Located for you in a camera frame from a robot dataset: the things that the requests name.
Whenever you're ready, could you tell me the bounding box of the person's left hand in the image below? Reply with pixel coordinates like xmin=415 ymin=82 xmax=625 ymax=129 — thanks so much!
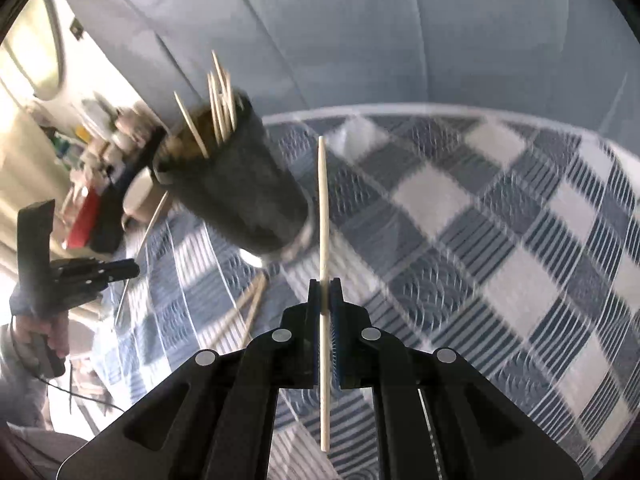
xmin=12 ymin=311 xmax=70 ymax=359

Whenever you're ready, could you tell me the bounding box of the red plastic container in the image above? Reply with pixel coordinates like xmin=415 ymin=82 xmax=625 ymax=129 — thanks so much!
xmin=65 ymin=188 xmax=101 ymax=249

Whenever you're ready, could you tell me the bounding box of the wooden chopstick on tablecloth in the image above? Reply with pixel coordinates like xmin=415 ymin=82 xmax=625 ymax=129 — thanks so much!
xmin=208 ymin=271 xmax=267 ymax=349

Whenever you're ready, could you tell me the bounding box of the wooden chopstick near cup base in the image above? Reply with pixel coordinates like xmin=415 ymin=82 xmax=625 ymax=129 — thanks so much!
xmin=241 ymin=273 xmax=268 ymax=348

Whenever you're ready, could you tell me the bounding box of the white ceramic mug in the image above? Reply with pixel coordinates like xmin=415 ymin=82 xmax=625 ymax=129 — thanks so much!
xmin=120 ymin=168 xmax=171 ymax=231

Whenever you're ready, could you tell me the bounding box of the blue white patterned tablecloth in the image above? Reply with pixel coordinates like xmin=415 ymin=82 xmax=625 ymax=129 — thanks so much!
xmin=93 ymin=105 xmax=639 ymax=478

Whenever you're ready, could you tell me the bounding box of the pale wooden chopstick in cup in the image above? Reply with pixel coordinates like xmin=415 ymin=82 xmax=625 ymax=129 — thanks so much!
xmin=174 ymin=91 xmax=209 ymax=159

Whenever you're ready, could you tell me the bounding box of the black cylindrical utensil cup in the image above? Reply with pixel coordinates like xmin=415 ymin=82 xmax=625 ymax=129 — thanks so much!
xmin=152 ymin=92 xmax=314 ymax=263

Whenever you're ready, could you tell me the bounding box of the light blue padded sofa back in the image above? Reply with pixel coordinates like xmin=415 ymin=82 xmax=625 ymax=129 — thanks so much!
xmin=67 ymin=0 xmax=639 ymax=144

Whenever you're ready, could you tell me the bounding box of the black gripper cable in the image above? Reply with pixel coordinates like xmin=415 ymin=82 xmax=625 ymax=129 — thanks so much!
xmin=6 ymin=314 xmax=126 ymax=413

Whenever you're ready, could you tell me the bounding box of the round wall mirror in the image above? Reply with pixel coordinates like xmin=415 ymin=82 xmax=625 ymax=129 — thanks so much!
xmin=1 ymin=0 xmax=66 ymax=101

